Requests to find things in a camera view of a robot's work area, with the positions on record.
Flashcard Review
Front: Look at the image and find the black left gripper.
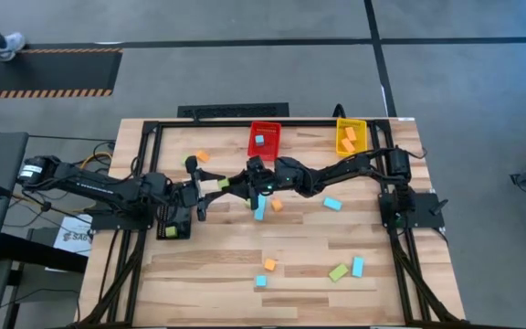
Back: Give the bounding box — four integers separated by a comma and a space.
169, 155, 226, 223

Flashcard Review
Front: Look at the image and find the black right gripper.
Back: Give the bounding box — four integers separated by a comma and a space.
226, 154, 278, 213

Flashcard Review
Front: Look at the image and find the long blue block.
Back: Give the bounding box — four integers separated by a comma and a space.
254, 194, 268, 222

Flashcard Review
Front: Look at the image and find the green rectangular block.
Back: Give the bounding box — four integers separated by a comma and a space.
328, 263, 350, 283

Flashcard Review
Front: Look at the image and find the black plastic basket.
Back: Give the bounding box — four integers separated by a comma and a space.
155, 205, 194, 241

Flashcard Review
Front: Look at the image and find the red plastic basket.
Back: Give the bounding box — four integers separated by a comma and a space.
247, 120, 283, 163

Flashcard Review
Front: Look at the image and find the black perforated panel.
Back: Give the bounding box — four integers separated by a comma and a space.
176, 101, 290, 120

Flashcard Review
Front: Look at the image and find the yellow plastic basket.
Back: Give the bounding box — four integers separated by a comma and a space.
335, 117, 369, 158

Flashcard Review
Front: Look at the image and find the white printed paper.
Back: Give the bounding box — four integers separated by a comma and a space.
52, 213, 94, 258

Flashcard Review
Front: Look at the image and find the black floor stand beam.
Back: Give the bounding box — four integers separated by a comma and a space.
0, 231, 89, 274

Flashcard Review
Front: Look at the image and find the black hazard-striped floor mat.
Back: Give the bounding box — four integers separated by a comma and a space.
0, 48, 124, 100

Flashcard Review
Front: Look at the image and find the person's shoe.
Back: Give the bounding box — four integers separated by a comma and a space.
0, 31, 26, 63

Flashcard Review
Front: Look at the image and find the black aluminium table frame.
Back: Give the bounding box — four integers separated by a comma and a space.
73, 117, 469, 329

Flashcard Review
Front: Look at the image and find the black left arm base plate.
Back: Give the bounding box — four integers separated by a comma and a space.
89, 212, 154, 231

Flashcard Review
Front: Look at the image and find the yellow cable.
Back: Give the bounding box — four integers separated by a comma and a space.
79, 151, 113, 171

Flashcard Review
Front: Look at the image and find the black cable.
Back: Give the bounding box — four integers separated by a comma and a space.
91, 140, 117, 159

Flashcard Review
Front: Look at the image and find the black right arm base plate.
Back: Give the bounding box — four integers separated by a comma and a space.
378, 191, 446, 229

